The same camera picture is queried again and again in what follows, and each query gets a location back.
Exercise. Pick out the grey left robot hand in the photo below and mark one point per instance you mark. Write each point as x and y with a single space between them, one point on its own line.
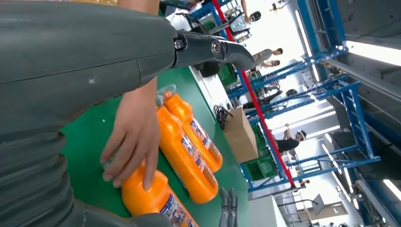
78 47

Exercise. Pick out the orange detergent bottle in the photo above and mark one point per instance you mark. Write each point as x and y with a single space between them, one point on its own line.
150 203
194 125
175 150

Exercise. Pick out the person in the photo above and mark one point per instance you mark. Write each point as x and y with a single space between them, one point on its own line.
266 55
269 64
286 144
139 7

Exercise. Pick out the brown cardboard box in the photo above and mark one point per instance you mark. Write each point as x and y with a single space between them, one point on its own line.
241 137

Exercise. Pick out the red metal beam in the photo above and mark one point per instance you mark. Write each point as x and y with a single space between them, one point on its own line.
273 141

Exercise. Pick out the white table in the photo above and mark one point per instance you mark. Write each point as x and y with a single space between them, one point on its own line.
213 91

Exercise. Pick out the black carrying case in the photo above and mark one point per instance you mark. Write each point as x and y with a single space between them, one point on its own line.
208 69

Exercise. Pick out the blue metal rack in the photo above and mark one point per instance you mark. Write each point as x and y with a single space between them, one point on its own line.
357 122

